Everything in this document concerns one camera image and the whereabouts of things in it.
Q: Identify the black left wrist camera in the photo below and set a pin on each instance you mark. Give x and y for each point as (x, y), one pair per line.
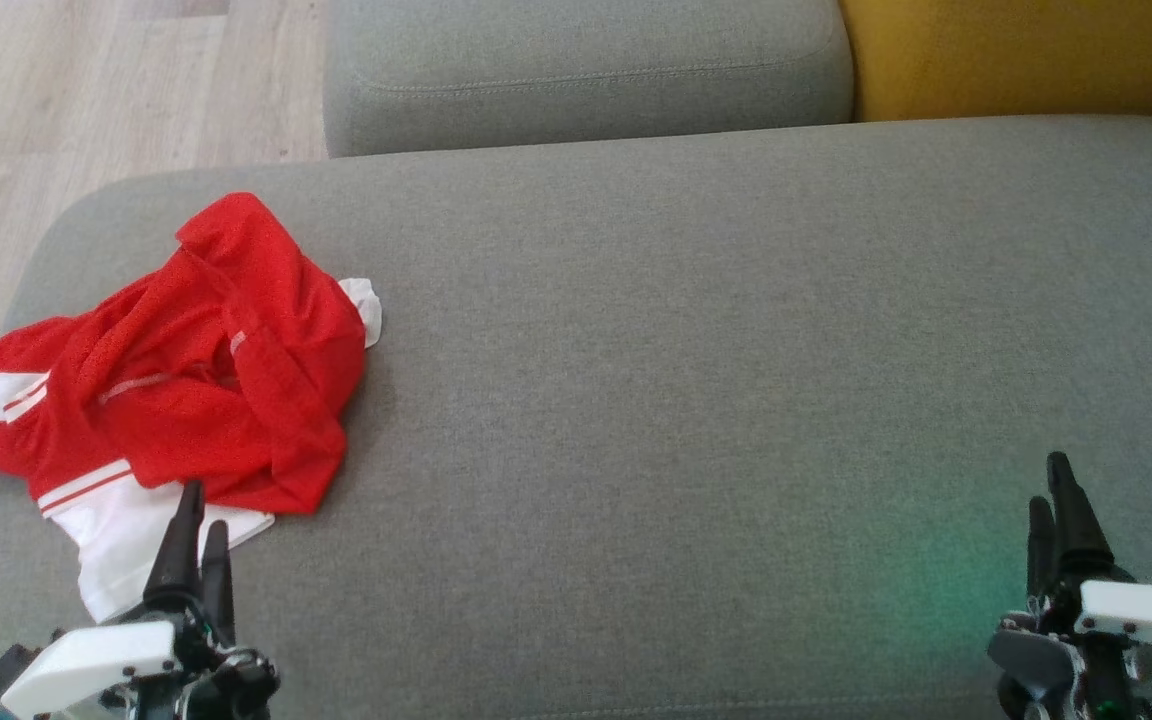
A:
(6, 672)

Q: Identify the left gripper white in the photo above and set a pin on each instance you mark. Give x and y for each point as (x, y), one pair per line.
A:
(86, 665)

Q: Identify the yellow sofa cushion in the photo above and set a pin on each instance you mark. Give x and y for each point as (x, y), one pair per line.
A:
(1016, 50)

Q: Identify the grey sofa back cushion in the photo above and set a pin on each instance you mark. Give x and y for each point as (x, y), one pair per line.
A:
(586, 70)

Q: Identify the red shorts with white stripe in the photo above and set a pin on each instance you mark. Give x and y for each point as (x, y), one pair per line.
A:
(266, 330)

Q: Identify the grey sofa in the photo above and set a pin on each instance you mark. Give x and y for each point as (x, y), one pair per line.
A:
(686, 400)

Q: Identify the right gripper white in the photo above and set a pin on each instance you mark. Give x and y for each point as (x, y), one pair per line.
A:
(1146, 620)

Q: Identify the red white numbered jersey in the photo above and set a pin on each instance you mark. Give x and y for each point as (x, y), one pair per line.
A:
(136, 540)

